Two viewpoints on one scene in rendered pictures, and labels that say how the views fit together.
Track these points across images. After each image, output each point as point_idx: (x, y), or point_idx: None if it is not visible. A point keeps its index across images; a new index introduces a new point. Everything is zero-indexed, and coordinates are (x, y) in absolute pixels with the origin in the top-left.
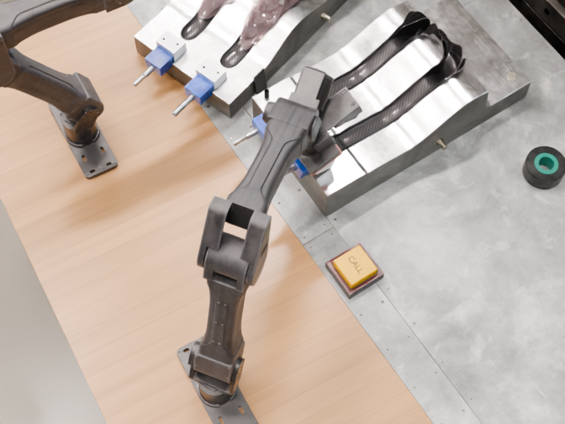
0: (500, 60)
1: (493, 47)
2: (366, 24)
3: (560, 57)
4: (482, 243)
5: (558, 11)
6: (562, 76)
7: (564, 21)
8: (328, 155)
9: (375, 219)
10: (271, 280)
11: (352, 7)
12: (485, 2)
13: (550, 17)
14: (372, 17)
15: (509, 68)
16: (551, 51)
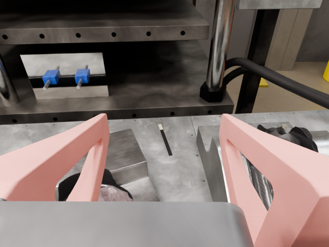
0: (267, 127)
1: (253, 126)
2: (179, 191)
3: (254, 113)
4: None
5: (218, 104)
6: (269, 118)
7: (224, 106)
8: None
9: None
10: None
11: (156, 192)
12: (198, 124)
13: (213, 112)
14: (175, 183)
15: (274, 126)
16: (248, 115)
